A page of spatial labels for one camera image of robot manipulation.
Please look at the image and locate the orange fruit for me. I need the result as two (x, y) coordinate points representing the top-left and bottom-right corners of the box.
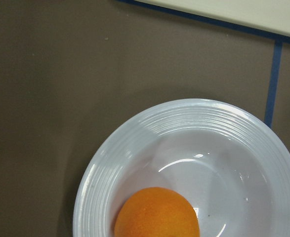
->
(114, 187), (200, 237)

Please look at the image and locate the white round plate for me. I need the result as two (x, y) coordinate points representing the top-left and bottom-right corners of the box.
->
(73, 99), (290, 237)

